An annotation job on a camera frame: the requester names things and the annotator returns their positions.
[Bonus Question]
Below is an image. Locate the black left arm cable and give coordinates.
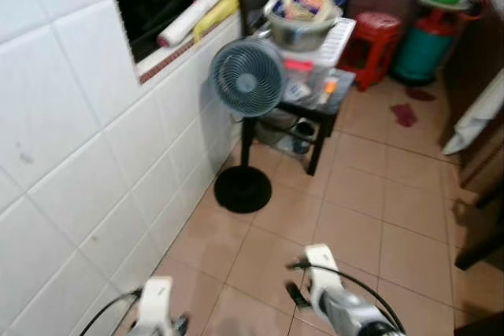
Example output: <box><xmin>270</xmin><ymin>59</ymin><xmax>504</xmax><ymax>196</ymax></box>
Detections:
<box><xmin>79</xmin><ymin>289</ymin><xmax>143</xmax><ymax>336</ymax></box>

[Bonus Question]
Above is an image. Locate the black side table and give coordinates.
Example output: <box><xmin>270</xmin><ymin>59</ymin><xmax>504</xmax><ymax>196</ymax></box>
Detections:
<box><xmin>240</xmin><ymin>68</ymin><xmax>355</xmax><ymax>177</ymax></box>

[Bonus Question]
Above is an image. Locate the large metal pot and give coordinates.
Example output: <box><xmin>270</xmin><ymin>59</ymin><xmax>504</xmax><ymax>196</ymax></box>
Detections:
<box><xmin>264</xmin><ymin>0</ymin><xmax>343</xmax><ymax>54</ymax></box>

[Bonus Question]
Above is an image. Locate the grey standing fan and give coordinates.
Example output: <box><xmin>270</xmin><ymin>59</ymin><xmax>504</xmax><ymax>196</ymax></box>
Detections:
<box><xmin>209</xmin><ymin>37</ymin><xmax>286</xmax><ymax>215</ymax></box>

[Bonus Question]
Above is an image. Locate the white hanging cloth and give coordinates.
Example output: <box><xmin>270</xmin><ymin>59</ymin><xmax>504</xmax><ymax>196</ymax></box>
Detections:
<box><xmin>441</xmin><ymin>68</ymin><xmax>504</xmax><ymax>156</ymax></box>

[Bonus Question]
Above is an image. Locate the dark wooden furniture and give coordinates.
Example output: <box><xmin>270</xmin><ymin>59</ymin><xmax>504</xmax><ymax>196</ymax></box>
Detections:
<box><xmin>453</xmin><ymin>186</ymin><xmax>504</xmax><ymax>270</ymax></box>

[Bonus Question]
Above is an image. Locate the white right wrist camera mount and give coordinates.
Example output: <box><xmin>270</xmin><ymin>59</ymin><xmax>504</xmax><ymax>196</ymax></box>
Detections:
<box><xmin>303</xmin><ymin>243</ymin><xmax>341</xmax><ymax>305</ymax></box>

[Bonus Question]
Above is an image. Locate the large dark red rag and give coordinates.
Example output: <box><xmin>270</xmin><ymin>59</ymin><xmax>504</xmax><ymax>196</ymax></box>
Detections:
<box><xmin>390</xmin><ymin>102</ymin><xmax>420</xmax><ymax>128</ymax></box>

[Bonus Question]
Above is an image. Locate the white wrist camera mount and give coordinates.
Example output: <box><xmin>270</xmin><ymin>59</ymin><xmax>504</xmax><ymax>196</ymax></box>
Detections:
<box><xmin>303</xmin><ymin>243</ymin><xmax>341</xmax><ymax>305</ymax></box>
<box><xmin>126</xmin><ymin>275</ymin><xmax>174</xmax><ymax>336</ymax></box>

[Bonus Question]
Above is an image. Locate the white paper roll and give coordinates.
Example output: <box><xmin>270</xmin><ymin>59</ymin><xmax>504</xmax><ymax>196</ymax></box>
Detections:
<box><xmin>157</xmin><ymin>0</ymin><xmax>243</xmax><ymax>48</ymax></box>

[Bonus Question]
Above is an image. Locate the white plastic storage box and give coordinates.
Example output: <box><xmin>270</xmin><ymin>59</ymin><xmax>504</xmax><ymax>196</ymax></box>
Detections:
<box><xmin>272</xmin><ymin>17</ymin><xmax>357</xmax><ymax>105</ymax></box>

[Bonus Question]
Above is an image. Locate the yellow cloth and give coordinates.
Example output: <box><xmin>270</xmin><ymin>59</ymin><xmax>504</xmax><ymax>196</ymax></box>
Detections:
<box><xmin>193</xmin><ymin>0</ymin><xmax>241</xmax><ymax>44</ymax></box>

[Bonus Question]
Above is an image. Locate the small dark red rag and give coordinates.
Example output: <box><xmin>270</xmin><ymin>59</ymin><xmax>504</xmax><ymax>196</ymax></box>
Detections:
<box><xmin>406</xmin><ymin>87</ymin><xmax>436</xmax><ymax>102</ymax></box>

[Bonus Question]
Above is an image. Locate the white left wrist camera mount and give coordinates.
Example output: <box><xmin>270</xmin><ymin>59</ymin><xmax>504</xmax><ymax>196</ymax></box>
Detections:
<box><xmin>126</xmin><ymin>275</ymin><xmax>174</xmax><ymax>336</ymax></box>

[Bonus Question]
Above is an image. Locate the green gas cylinder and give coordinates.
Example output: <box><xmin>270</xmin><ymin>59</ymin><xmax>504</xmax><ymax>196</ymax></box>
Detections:
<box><xmin>391</xmin><ymin>7</ymin><xmax>473</xmax><ymax>87</ymax></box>

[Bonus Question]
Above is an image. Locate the red plastic stool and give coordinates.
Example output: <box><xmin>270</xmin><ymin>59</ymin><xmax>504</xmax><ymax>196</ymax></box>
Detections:
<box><xmin>339</xmin><ymin>11</ymin><xmax>402</xmax><ymax>91</ymax></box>

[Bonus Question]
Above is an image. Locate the small orange bottle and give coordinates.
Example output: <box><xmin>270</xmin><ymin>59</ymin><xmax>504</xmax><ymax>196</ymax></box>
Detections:
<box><xmin>321</xmin><ymin>76</ymin><xmax>339</xmax><ymax>107</ymax></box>

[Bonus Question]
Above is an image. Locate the brown wooden cabinet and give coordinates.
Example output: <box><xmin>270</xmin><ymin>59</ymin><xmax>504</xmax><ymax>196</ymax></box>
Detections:
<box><xmin>441</xmin><ymin>0</ymin><xmax>504</xmax><ymax>195</ymax></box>

